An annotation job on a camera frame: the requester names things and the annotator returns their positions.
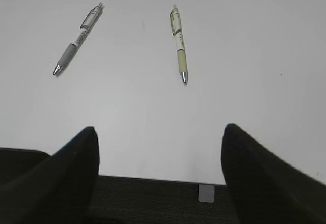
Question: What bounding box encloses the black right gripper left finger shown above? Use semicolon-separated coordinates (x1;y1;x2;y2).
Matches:
1;127;100;223

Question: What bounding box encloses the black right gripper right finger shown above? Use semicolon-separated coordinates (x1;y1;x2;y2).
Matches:
220;124;325;223

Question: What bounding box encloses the grey grip ballpoint pen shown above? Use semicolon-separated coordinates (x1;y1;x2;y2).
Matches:
53;2;104;76

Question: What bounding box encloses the beige grip ballpoint pen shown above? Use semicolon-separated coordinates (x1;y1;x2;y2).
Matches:
169;4;188;85

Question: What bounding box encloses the grey tape tab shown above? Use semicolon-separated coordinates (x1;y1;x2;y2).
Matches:
198;184;215;203

